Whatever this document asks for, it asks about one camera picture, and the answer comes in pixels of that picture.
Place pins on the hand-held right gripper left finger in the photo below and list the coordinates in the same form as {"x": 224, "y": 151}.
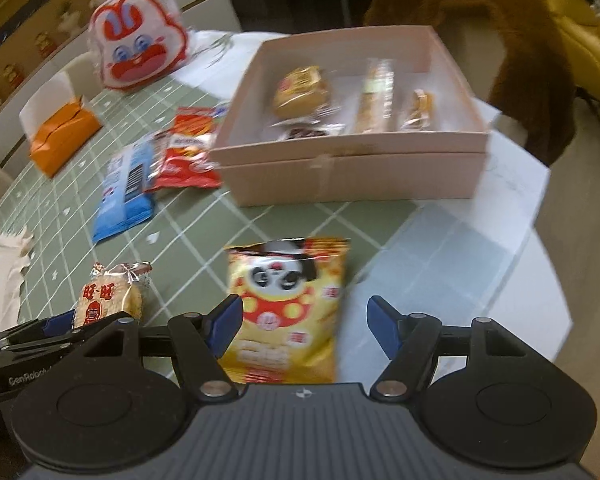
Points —
{"x": 227, "y": 325}

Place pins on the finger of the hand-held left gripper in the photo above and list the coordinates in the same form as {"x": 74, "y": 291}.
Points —
{"x": 57, "y": 322}
{"x": 30, "y": 349}

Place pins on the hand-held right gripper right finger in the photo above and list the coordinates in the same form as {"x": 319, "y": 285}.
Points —
{"x": 382, "y": 325}

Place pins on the yellow panda snack packet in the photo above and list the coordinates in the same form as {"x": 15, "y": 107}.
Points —
{"x": 280, "y": 310}

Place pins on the rice cracker packet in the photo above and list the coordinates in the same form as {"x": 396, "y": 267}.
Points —
{"x": 107, "y": 300}

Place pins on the blue snack packet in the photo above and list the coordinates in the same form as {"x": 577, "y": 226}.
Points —
{"x": 122, "y": 195}

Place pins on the pink cardboard box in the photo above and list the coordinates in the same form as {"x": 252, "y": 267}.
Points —
{"x": 355, "y": 175}

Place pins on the orange red snack packet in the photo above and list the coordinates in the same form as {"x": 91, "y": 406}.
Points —
{"x": 195, "y": 125}

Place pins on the brown nut bar packet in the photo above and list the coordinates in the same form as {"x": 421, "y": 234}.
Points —
{"x": 305, "y": 132}

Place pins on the small blue white packet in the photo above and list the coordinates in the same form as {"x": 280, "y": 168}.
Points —
{"x": 221, "y": 110}

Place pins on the small clear pastry packet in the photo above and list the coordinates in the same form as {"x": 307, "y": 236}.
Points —
{"x": 420, "y": 107}

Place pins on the long wafer packet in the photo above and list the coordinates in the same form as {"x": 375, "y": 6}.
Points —
{"x": 375, "y": 100}

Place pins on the clear bread packet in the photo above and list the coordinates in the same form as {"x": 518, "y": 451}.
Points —
{"x": 300, "y": 90}

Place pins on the white crumpled cloth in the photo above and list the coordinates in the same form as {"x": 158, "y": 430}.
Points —
{"x": 0, "y": 280}

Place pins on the orange tissue box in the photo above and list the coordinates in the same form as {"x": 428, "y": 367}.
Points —
{"x": 65, "y": 140}

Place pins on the small red figurine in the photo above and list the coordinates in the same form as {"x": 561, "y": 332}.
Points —
{"x": 45, "y": 45}

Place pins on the white red rabbit bag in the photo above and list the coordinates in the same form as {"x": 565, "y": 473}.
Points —
{"x": 135, "y": 40}

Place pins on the brown plush chair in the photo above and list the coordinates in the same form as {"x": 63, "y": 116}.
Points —
{"x": 520, "y": 60}

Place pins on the small white figurine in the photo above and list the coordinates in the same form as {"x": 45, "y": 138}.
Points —
{"x": 68, "y": 19}

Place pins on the black panel blue lights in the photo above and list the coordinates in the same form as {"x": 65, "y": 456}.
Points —
{"x": 15, "y": 17}

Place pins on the yellow armchair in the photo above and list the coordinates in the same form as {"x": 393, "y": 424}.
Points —
{"x": 580, "y": 35}

